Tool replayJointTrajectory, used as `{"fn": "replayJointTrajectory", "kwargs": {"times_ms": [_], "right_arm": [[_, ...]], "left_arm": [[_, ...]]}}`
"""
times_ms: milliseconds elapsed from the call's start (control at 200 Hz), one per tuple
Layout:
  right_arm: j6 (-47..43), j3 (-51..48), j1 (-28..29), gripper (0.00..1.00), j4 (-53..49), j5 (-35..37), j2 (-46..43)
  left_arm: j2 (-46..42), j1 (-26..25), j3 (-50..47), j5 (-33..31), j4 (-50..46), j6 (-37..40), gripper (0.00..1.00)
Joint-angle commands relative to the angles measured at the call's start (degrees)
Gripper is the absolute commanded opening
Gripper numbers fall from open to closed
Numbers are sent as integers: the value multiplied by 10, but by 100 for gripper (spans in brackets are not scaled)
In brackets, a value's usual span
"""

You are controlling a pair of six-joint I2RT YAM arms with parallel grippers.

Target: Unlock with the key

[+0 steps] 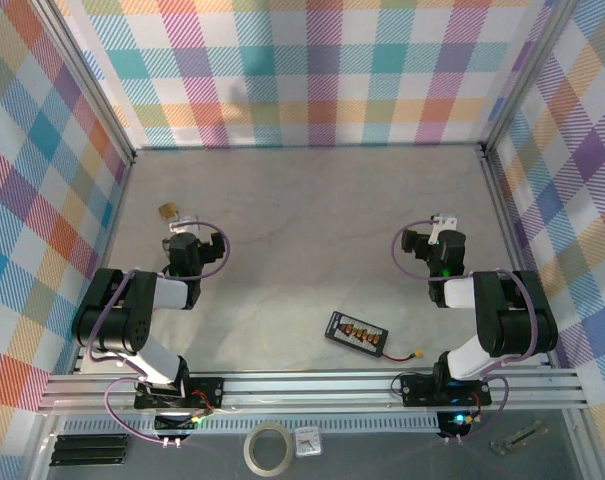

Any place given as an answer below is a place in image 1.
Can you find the brass padlock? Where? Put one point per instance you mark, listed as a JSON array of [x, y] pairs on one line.
[[166, 210]]

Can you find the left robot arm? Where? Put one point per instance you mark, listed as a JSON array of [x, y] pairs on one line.
[[169, 292]]

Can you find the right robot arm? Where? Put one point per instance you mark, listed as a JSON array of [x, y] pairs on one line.
[[462, 292]]

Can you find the black charging board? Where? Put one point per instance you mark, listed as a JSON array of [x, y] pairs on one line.
[[354, 332]]

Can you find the black connector board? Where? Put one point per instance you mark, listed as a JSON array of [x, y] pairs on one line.
[[452, 425], [177, 422]]

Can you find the clear tape roll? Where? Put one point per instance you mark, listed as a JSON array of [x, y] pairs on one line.
[[247, 447]]

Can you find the black ribbed block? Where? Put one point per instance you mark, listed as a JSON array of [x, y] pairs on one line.
[[89, 450]]

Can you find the small white clock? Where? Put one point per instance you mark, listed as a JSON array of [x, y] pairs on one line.
[[308, 442]]

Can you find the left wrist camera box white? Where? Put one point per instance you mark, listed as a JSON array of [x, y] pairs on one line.
[[184, 225]]

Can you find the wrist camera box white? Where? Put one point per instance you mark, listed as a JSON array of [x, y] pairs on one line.
[[444, 221], [184, 225]]

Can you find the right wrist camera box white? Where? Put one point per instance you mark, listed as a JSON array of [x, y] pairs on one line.
[[444, 221]]

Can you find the aluminium side rail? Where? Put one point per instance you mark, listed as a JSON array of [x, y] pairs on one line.
[[506, 215], [124, 190]]

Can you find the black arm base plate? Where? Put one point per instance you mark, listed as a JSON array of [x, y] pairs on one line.
[[417, 390], [212, 392]]

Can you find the aluminium mounting rail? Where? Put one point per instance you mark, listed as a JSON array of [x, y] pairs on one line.
[[307, 395]]

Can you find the aluminium frame post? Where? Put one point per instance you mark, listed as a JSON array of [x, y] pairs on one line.
[[41, 450], [579, 445], [82, 75], [527, 80]]

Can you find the metal bracket plate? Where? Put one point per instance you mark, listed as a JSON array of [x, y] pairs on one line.
[[507, 444]]

